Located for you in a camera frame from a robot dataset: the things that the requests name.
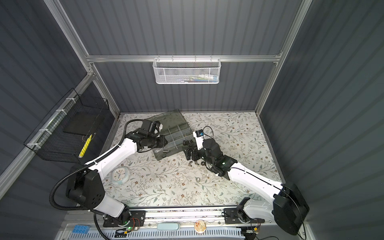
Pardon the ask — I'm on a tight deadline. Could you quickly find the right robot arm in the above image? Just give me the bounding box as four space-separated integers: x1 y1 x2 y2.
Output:
183 137 310 236

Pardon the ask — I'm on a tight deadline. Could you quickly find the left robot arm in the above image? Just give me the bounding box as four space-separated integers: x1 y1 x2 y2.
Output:
66 119 168 218

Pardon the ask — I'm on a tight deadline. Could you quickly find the grey compartment organizer box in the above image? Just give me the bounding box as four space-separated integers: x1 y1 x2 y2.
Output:
148 110 195 161

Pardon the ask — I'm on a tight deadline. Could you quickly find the floral table mat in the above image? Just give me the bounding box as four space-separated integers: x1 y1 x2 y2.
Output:
103 112 283 207

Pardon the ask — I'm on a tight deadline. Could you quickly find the blue block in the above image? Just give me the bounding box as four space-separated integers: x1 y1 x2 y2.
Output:
72 225 90 234

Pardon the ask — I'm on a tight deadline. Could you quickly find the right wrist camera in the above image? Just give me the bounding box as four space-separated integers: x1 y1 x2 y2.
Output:
193 130 205 150

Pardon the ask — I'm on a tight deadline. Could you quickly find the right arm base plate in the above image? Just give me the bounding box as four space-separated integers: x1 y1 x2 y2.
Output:
222 208 265 225

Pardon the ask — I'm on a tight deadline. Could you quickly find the white wire mesh basket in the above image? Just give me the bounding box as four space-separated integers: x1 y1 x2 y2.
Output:
153 60 222 85

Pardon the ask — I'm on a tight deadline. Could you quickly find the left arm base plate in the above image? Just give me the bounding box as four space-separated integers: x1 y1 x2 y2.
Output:
103 211 147 228

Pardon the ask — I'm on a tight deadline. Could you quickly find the black wire basket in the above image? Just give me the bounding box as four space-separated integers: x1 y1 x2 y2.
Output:
24 85 115 165

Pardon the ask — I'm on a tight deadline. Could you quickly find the black corrugated cable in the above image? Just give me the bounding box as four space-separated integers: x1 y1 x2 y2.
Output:
49 118 145 211

